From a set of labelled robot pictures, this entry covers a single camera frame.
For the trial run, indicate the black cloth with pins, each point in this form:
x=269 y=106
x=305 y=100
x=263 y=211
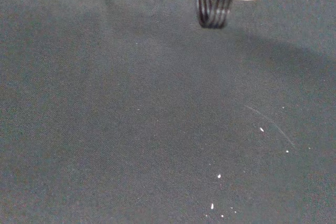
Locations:
x=131 y=116

